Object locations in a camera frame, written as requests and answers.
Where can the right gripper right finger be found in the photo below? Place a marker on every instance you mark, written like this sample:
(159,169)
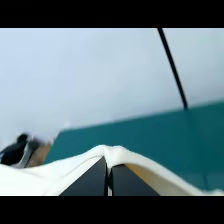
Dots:
(128,183)

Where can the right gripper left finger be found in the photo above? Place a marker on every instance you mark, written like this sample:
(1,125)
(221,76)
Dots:
(91,181)

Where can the white garment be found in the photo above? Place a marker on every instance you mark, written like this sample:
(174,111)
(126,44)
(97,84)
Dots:
(40,176)

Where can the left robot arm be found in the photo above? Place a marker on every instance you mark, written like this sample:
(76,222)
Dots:
(15,151)

